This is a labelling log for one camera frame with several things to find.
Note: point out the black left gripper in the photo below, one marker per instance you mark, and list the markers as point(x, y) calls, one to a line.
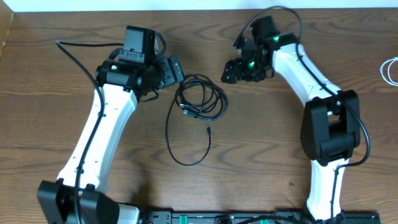
point(173, 70)

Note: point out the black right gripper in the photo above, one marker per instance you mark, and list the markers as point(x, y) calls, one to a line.
point(231, 67)

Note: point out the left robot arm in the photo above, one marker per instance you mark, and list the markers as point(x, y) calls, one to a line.
point(135, 68)

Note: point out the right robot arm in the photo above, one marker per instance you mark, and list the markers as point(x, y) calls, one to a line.
point(329, 131)

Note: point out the cardboard box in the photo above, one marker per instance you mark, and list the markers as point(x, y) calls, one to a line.
point(6, 18)

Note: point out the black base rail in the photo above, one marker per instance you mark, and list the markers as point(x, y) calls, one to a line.
point(278, 216)

